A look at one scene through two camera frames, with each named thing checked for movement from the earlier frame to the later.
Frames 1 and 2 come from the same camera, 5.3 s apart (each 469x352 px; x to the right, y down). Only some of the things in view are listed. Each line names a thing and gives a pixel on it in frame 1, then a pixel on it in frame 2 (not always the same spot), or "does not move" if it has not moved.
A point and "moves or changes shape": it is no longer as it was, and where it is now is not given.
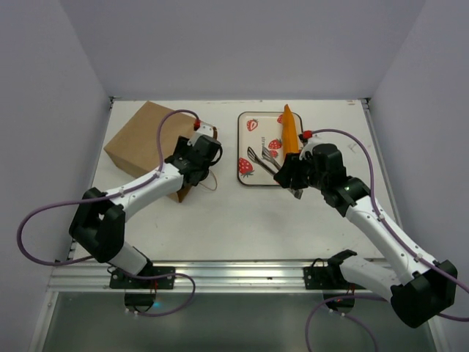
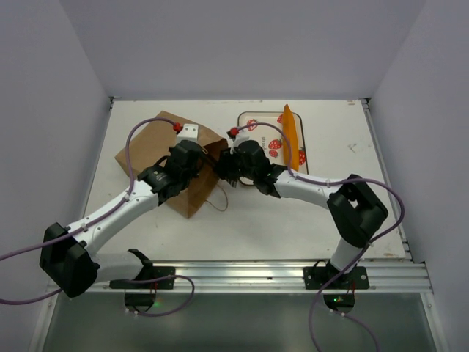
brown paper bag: x=135 y=148 moves or changes shape
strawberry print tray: x=256 y=130 does not move
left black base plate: x=130 y=283 does not move
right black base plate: x=331 y=276 does not move
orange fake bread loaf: x=289 y=133 does not move
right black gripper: x=292 y=174 → x=227 y=169
